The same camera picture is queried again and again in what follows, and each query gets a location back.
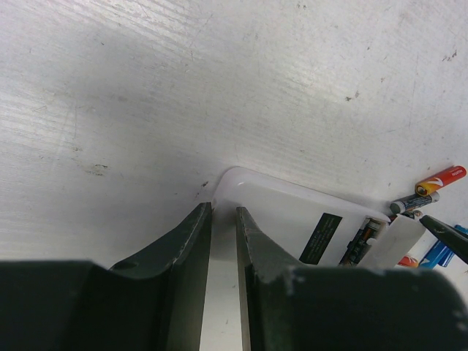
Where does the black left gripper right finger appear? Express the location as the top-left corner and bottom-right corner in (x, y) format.
(235, 207), (467, 350)

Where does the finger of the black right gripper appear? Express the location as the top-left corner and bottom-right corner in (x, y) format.
(419, 215), (468, 264)

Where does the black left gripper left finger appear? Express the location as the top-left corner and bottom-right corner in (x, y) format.
(1, 203), (212, 350)

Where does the white battery cover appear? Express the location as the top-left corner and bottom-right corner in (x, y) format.
(357, 215), (426, 269)

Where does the red battery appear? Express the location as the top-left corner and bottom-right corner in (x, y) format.
(415, 165), (467, 196)
(398, 255), (419, 268)

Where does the dark battery pair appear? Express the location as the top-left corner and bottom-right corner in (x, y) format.
(390, 192), (440, 214)

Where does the white red-faced remote control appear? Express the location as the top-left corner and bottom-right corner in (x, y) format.
(211, 167), (390, 266)

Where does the blue battery right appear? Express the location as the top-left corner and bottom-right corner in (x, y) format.
(454, 224), (468, 235)

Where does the blue battery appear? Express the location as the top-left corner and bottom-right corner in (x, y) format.
(419, 241), (454, 269)
(454, 224), (468, 235)

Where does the blue battery left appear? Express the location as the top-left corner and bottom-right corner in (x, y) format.
(419, 241), (454, 269)

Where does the red battery on table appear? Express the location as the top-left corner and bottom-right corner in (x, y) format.
(398, 255), (419, 268)

